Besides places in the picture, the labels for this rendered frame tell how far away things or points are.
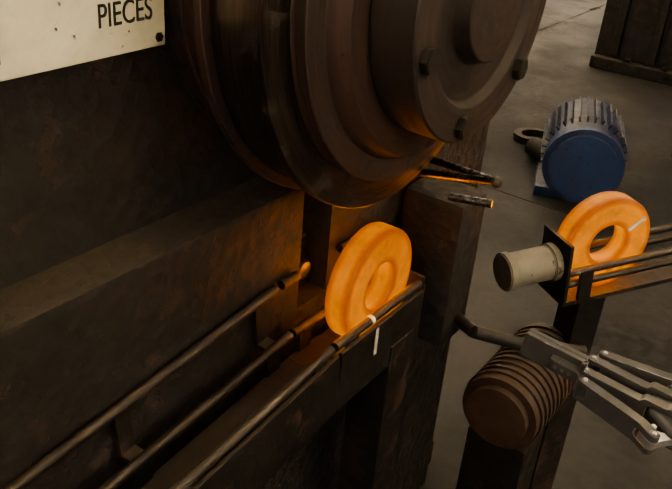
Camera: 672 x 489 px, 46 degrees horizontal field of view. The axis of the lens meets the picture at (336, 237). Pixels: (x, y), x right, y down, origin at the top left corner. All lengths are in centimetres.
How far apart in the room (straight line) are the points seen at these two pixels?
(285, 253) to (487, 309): 150
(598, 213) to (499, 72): 44
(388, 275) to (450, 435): 94
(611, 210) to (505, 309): 119
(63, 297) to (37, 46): 21
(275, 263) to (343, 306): 10
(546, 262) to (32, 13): 83
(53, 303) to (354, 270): 37
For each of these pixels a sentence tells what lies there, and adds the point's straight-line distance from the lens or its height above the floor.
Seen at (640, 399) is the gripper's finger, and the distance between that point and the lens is 90.
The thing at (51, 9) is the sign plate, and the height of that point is 111.
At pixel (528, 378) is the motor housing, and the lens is 125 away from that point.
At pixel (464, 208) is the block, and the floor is 79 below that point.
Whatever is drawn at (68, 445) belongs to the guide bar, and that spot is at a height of 73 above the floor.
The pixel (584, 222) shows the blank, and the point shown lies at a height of 75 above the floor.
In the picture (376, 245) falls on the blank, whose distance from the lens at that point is 96.
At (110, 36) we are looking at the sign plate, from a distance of 72.
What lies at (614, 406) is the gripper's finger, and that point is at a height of 75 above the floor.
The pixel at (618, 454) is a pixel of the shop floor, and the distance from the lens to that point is 202.
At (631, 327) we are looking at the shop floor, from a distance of 249.
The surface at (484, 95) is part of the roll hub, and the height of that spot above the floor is 102.
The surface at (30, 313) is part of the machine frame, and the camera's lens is 72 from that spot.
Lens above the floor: 126
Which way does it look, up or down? 28 degrees down
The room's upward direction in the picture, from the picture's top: 5 degrees clockwise
